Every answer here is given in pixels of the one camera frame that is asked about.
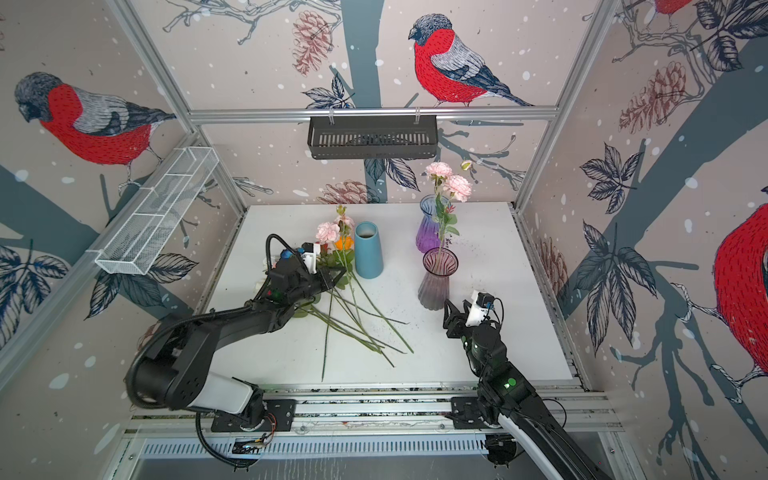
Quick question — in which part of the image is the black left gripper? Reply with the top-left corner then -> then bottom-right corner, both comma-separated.
287,264 -> 346,306

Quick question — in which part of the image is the orange artificial rose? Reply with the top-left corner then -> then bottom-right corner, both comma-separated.
334,236 -> 354,251

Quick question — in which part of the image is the pink peony spray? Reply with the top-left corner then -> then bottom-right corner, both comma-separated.
316,205 -> 355,271
425,162 -> 473,249

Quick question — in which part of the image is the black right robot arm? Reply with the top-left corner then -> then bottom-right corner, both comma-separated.
443,300 -> 610,479

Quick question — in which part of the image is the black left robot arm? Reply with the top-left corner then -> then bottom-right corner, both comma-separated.
125,267 -> 347,416

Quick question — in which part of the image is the teal ceramic vase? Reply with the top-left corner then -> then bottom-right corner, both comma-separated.
354,221 -> 384,279

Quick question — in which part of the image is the pink grey glass vase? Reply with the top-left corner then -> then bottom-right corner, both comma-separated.
418,247 -> 459,311

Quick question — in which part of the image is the blue purple glass vase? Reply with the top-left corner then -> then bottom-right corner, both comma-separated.
415,194 -> 440,254

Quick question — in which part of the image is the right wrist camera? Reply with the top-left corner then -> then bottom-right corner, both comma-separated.
465,290 -> 496,327

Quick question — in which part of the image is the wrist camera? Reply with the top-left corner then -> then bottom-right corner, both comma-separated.
465,290 -> 496,327
299,242 -> 322,275

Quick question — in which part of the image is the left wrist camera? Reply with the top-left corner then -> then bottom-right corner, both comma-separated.
299,242 -> 322,275

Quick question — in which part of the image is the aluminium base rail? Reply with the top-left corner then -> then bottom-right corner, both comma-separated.
128,380 -> 619,460

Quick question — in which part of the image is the black hanging wire basket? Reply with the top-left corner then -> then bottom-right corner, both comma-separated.
307,115 -> 439,160

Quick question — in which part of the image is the white wire mesh shelf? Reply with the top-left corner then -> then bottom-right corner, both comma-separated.
95,146 -> 219,275

